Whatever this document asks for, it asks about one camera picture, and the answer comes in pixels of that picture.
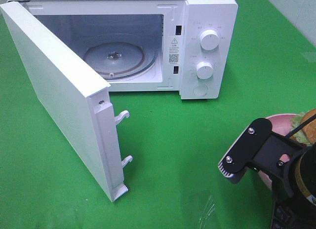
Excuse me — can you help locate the glass microwave turntable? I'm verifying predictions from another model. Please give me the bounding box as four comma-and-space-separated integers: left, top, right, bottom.
83, 42, 158, 80

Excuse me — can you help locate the white microwave door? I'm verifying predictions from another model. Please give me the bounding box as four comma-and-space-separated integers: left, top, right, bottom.
0, 1, 132, 201

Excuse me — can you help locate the white upper microwave knob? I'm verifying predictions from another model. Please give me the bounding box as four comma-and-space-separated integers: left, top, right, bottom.
199, 29, 220, 51

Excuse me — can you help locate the white microwave oven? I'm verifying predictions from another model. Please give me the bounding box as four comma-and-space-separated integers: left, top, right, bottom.
6, 0, 238, 99

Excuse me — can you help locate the white warning label sticker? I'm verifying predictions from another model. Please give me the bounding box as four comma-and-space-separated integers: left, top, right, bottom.
167, 36, 181, 64

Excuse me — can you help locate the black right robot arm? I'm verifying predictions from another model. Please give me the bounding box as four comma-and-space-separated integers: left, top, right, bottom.
218, 116, 316, 229

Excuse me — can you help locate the round microwave door button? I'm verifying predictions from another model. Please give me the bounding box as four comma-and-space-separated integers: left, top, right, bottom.
193, 84, 208, 97

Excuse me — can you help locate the white lower microwave knob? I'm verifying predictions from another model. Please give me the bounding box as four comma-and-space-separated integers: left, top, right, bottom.
196, 61, 214, 79

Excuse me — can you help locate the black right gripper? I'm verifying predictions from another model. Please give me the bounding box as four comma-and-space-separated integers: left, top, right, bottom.
218, 118, 309, 198

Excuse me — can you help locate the pink plate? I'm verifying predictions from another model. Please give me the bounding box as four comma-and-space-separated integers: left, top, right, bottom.
258, 114, 297, 190

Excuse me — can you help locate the white microwave knob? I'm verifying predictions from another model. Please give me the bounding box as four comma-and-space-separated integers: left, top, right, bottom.
196, 61, 214, 79
199, 29, 220, 51

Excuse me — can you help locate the burger with lettuce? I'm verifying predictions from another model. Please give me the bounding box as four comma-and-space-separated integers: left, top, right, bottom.
290, 109, 316, 146

